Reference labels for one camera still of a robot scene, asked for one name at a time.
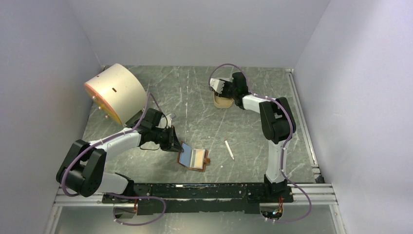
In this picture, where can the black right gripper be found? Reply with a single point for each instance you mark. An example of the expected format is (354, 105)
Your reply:
(226, 84)

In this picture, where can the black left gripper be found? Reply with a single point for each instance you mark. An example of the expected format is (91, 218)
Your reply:
(172, 140)

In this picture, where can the brown leather card holder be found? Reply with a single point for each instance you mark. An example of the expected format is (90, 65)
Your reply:
(185, 159)

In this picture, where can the gold credit card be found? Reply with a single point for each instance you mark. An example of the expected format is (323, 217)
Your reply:
(199, 155)

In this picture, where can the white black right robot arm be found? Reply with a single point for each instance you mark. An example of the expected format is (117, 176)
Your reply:
(277, 126)

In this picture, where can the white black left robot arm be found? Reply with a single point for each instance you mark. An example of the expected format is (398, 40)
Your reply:
(82, 171)

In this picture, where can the beige card tray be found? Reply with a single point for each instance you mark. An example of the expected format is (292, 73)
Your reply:
(222, 102)

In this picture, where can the red capped white marker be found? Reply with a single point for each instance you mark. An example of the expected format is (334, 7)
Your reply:
(229, 149)

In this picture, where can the beige cylindrical drum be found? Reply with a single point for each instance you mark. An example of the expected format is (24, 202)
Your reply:
(117, 92)

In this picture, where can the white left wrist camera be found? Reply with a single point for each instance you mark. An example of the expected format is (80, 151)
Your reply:
(166, 121)

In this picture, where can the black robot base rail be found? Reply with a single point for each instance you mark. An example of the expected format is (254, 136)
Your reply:
(203, 197)

